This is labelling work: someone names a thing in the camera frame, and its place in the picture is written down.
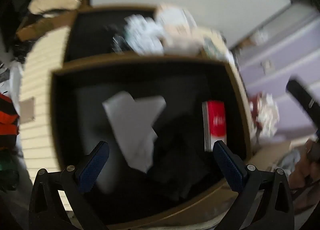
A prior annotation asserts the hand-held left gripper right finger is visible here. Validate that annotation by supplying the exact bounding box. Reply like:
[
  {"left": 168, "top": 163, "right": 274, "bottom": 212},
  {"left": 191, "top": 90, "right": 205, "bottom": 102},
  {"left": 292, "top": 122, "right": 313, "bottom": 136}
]
[{"left": 212, "top": 140, "right": 295, "bottom": 230}]

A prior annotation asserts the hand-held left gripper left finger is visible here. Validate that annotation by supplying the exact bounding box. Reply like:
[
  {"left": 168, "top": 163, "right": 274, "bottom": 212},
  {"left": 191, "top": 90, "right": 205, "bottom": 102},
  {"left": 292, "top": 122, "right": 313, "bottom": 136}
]
[{"left": 28, "top": 141, "right": 110, "bottom": 230}]

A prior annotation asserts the red tissue pack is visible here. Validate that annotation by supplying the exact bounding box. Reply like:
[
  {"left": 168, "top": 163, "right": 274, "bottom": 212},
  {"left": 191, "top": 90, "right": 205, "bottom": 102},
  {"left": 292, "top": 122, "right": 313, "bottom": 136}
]
[{"left": 201, "top": 100, "right": 227, "bottom": 152}]

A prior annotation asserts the white paper sheet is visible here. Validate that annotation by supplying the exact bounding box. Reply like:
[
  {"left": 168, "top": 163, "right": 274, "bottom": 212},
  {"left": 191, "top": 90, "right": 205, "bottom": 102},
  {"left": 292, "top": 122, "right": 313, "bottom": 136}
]
[{"left": 102, "top": 91, "right": 167, "bottom": 173}]

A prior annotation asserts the large black storage box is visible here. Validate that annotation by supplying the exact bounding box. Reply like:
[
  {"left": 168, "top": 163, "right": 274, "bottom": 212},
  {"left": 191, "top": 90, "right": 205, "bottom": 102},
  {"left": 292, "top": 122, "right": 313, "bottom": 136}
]
[{"left": 49, "top": 56, "right": 252, "bottom": 224}]

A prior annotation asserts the white tissue paper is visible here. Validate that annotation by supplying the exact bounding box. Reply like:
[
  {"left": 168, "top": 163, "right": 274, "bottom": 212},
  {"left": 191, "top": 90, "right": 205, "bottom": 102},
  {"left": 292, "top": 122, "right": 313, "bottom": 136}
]
[{"left": 124, "top": 15, "right": 165, "bottom": 56}]

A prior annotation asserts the person's right hand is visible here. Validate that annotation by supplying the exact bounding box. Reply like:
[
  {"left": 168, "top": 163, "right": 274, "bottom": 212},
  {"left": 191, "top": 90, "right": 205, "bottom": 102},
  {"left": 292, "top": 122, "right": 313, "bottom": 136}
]
[{"left": 287, "top": 140, "right": 320, "bottom": 195}]

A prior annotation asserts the white crumpled wrapper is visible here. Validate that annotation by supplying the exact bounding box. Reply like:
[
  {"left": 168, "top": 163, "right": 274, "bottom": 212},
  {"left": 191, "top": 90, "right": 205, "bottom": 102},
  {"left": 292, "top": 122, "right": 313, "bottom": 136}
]
[{"left": 257, "top": 93, "right": 280, "bottom": 138}]

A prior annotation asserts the purple drawer cabinet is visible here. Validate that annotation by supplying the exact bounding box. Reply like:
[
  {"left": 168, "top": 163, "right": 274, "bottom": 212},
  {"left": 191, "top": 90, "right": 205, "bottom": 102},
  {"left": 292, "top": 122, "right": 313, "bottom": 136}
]
[{"left": 230, "top": 3, "right": 320, "bottom": 145}]

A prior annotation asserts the cardboard sheet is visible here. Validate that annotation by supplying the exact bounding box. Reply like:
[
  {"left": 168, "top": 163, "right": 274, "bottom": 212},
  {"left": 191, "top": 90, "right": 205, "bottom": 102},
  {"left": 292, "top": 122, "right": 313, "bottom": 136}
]
[{"left": 250, "top": 140, "right": 292, "bottom": 168}]

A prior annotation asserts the red plastic basket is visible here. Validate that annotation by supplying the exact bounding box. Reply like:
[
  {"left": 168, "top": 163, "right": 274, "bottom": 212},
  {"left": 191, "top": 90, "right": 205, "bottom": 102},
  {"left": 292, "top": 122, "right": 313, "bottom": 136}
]
[{"left": 249, "top": 94, "right": 263, "bottom": 130}]

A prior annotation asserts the green plastic bag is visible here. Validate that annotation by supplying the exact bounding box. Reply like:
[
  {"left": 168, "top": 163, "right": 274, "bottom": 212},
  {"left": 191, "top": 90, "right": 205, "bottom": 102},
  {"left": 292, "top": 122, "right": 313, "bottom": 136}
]
[{"left": 0, "top": 154, "right": 19, "bottom": 188}]

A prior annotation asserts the green grey carton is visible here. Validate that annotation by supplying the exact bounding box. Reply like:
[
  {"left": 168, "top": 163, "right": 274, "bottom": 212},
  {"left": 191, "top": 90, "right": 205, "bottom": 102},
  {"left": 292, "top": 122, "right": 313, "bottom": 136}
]
[{"left": 202, "top": 31, "right": 234, "bottom": 62}]

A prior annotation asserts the orange black striped cloth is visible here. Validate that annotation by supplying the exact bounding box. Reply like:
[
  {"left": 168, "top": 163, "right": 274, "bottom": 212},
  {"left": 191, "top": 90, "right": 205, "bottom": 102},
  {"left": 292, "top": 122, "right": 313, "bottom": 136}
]
[{"left": 0, "top": 93, "right": 20, "bottom": 150}]

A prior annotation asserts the black patterned sock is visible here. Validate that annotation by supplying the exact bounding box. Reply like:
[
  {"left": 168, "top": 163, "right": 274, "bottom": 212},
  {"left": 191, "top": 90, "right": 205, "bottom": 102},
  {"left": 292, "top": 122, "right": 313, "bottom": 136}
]
[{"left": 110, "top": 26, "right": 133, "bottom": 53}]

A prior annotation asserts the pale peach tissue pack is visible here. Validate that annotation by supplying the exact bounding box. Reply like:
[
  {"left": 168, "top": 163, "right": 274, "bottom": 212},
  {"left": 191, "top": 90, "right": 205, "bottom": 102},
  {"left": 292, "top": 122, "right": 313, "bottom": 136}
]
[{"left": 155, "top": 4, "right": 208, "bottom": 56}]

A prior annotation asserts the brown cardboard box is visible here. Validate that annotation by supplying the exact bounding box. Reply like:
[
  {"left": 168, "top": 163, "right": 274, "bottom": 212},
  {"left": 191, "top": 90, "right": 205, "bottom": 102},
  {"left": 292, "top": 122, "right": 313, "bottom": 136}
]
[{"left": 16, "top": 10, "right": 78, "bottom": 42}]

